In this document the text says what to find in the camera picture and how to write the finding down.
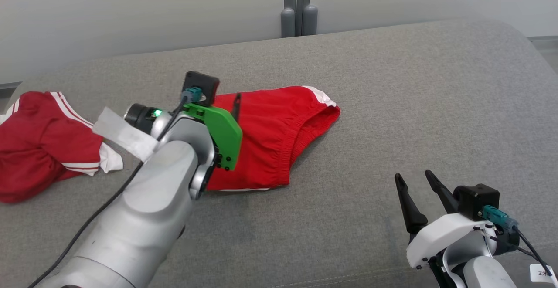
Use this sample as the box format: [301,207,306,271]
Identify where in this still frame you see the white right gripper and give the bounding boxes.
[395,170,497,271]

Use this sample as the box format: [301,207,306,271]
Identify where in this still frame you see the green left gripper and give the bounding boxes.
[183,93,243,171]

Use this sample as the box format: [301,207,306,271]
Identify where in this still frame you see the red shorts with white stripe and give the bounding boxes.
[205,86,340,192]

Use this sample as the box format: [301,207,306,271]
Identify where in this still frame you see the red and white basketball jersey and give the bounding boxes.
[0,91,124,204]

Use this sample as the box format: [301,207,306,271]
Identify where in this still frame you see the grey fabric sofa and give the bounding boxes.
[0,18,558,288]

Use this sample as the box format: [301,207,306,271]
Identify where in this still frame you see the white tape label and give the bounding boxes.
[92,107,160,162]

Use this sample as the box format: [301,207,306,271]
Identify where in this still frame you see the grey metal partition post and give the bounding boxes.
[281,0,318,38]

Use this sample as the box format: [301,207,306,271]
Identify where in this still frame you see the white cable tag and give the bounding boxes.
[530,264,558,284]

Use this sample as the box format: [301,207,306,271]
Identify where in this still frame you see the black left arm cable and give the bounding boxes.
[26,88,203,288]

